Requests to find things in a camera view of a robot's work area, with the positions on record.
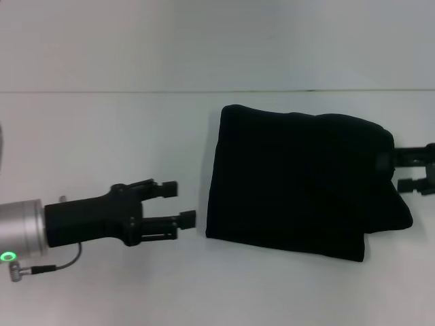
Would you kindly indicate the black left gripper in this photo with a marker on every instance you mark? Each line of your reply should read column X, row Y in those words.
column 91, row 217

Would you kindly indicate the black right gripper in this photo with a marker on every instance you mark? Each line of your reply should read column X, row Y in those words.
column 431, row 166

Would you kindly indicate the black shirt with FREE print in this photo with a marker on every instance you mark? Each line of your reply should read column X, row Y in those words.
column 299, row 183

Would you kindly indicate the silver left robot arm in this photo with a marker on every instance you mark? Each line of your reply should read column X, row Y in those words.
column 20, row 227

